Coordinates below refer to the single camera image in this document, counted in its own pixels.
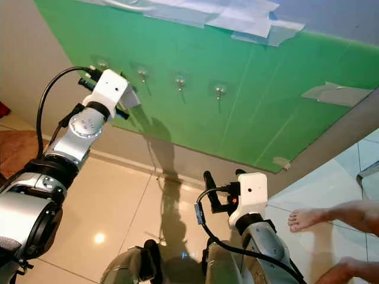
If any flat grey tape patch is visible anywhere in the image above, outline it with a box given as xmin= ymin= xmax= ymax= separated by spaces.
xmin=301 ymin=82 xmax=374 ymax=107

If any pale rectangular key tag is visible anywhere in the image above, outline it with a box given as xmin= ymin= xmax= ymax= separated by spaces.
xmin=121 ymin=89 xmax=142 ymax=110

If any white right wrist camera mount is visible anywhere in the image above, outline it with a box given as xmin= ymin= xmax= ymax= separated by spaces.
xmin=228 ymin=172 xmax=268 ymax=231

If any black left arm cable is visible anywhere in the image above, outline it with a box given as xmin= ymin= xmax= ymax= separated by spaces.
xmin=36 ymin=66 xmax=95 ymax=160

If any green wall board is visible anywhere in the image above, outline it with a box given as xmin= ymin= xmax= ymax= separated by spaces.
xmin=33 ymin=0 xmax=379 ymax=173

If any grey robot left leg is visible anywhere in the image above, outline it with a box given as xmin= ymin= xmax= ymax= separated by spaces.
xmin=99 ymin=240 xmax=163 ymax=284

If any brown floor mat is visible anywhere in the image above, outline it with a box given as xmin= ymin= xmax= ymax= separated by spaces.
xmin=0 ymin=130 xmax=39 ymax=179

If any translucent tape sheet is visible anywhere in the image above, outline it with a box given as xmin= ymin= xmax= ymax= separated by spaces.
xmin=77 ymin=0 xmax=306 ymax=47

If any small crumpled tape patch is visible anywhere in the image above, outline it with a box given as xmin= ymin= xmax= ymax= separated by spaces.
xmin=272 ymin=157 xmax=291 ymax=171

